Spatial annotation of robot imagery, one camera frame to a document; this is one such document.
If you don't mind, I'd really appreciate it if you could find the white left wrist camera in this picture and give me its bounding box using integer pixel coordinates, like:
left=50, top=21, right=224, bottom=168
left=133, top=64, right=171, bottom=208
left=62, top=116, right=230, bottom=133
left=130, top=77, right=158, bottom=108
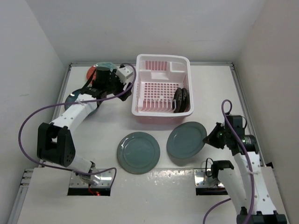
left=115, top=67, right=133, bottom=84

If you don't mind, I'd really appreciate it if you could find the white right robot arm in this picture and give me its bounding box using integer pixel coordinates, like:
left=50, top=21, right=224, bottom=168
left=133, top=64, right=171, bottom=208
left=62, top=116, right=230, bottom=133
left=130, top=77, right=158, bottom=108
left=203, top=113, right=287, bottom=224

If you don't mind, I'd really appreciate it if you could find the grey-green plate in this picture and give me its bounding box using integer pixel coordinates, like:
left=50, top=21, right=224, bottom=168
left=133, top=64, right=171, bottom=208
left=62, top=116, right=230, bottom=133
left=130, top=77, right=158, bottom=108
left=117, top=132, right=160, bottom=175
left=166, top=121, right=207, bottom=159

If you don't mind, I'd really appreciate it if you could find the metal base plate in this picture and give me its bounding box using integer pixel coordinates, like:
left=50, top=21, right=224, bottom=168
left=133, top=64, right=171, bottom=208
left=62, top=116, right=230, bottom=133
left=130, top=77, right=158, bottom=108
left=69, top=169, right=115, bottom=188
left=193, top=168, right=223, bottom=188

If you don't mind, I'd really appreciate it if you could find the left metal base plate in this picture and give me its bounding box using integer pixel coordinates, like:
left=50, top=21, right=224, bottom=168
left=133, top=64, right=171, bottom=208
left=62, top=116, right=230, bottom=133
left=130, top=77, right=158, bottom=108
left=69, top=169, right=115, bottom=188

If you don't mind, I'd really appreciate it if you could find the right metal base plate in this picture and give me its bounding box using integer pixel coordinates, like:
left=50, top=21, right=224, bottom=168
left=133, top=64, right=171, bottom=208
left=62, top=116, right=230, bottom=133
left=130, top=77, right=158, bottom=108
left=193, top=168, right=223, bottom=188

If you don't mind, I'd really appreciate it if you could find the aluminium frame rail right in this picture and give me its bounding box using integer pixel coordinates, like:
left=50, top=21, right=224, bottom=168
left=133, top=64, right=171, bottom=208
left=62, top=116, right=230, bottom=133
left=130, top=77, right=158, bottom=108
left=225, top=63, right=274, bottom=170

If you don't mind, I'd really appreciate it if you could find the dark teal speckled plate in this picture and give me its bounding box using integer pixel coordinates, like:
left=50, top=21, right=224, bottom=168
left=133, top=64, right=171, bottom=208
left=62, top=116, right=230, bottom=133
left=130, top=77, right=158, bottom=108
left=65, top=89, right=98, bottom=117

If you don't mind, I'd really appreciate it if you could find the aluminium frame rail left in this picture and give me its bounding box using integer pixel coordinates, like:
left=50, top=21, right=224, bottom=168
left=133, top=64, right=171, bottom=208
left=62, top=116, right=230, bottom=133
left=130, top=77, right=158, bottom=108
left=8, top=65, right=71, bottom=224

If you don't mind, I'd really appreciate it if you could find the white pink dish rack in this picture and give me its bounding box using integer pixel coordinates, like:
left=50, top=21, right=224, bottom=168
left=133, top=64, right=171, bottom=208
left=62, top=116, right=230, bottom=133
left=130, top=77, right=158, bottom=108
left=131, top=54, right=194, bottom=124

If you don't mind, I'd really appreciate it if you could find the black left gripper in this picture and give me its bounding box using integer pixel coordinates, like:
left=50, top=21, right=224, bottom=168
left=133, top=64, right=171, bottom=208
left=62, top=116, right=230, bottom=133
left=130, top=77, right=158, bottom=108
left=103, top=69, right=132, bottom=101

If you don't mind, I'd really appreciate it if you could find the aluminium frame rail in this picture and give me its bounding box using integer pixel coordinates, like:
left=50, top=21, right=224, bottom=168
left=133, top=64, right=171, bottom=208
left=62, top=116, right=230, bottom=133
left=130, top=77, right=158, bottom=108
left=225, top=63, right=274, bottom=170
left=8, top=65, right=71, bottom=224

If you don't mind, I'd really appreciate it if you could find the black small plate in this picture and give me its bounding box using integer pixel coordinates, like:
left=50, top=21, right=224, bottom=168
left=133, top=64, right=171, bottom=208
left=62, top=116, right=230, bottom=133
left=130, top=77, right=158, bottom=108
left=172, top=87, right=190, bottom=113

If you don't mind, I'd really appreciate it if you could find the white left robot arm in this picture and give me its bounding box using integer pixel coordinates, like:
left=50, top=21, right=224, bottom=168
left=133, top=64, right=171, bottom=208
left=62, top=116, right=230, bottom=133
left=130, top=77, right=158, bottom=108
left=37, top=64, right=136, bottom=186

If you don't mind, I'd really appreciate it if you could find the red and teal plate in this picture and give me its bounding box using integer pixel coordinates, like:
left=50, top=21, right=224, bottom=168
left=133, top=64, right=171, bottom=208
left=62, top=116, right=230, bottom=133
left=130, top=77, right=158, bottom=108
left=86, top=62, right=117, bottom=80

